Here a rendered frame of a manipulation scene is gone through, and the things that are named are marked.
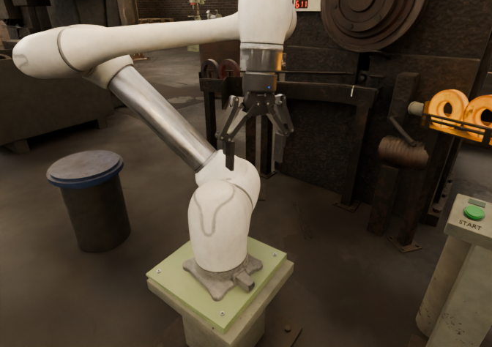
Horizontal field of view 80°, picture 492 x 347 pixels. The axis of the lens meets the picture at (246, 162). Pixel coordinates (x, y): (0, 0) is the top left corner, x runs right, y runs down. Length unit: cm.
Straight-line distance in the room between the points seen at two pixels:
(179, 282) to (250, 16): 71
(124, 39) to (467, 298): 109
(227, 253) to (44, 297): 96
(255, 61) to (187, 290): 63
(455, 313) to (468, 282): 12
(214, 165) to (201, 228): 23
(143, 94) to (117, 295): 87
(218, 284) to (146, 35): 65
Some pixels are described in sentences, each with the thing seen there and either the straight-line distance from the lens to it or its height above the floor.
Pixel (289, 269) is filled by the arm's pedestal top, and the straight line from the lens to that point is 97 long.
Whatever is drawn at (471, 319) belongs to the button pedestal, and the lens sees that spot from 110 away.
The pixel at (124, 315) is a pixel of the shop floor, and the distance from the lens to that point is 138.
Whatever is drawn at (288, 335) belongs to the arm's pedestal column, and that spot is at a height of 2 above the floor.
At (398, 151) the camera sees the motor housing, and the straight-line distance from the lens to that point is 150.
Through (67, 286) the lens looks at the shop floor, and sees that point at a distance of 158.
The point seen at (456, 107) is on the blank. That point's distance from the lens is 140.
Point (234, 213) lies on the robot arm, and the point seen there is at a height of 60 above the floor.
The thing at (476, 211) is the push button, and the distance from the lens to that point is 94.
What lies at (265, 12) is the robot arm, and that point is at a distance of 62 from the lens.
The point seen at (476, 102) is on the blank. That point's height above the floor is 77.
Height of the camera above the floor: 105
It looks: 27 degrees down
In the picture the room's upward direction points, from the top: straight up
